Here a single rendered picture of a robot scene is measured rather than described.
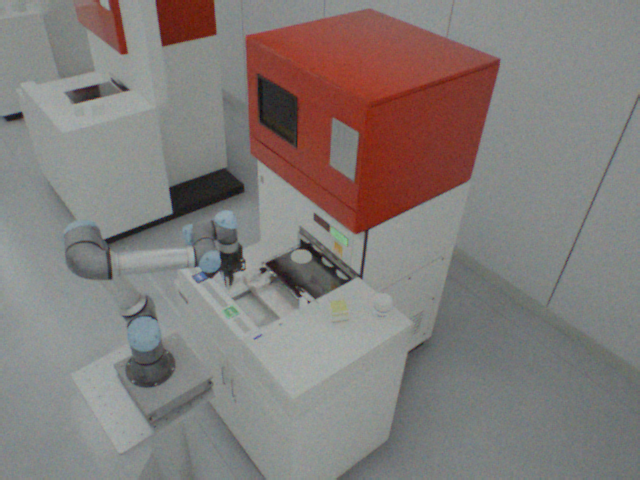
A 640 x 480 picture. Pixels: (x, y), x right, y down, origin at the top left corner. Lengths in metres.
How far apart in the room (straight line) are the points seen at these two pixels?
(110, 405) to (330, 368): 0.85
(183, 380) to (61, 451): 1.18
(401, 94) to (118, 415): 1.59
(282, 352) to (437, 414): 1.34
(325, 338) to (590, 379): 1.98
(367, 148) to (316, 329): 0.75
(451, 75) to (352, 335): 1.09
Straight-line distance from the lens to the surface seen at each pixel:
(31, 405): 3.49
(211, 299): 2.40
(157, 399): 2.20
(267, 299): 2.49
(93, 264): 1.85
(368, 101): 2.00
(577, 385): 3.69
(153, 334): 2.10
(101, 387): 2.37
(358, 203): 2.21
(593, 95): 3.27
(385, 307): 2.27
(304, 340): 2.22
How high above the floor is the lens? 2.65
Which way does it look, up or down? 39 degrees down
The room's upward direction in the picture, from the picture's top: 2 degrees clockwise
